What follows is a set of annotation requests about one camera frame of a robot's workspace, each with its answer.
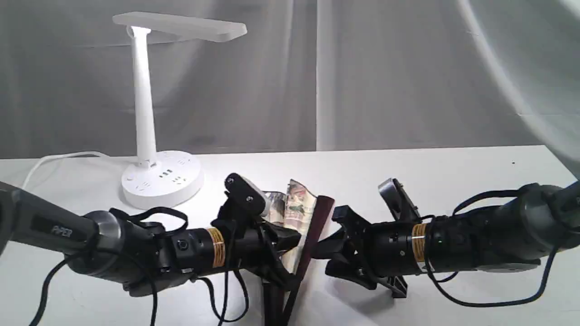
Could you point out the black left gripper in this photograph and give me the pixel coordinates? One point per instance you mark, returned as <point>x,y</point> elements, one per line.
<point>239,228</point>

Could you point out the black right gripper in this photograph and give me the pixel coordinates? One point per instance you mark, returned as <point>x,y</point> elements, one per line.
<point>392,250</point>

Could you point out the painted paper folding fan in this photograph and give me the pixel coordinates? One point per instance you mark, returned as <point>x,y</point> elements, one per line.
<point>297,209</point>

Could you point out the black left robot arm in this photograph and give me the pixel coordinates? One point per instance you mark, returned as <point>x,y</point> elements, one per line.
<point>155,250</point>

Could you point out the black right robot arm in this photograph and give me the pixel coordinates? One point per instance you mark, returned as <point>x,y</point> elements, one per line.
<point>505,231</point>

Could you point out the white desk lamp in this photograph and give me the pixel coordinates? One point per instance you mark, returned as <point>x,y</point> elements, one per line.
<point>163,178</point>

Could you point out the grey backdrop curtain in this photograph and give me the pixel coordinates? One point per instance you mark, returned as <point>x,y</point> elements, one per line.
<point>309,75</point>

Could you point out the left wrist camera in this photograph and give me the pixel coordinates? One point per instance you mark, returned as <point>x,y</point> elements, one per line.
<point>246,195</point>

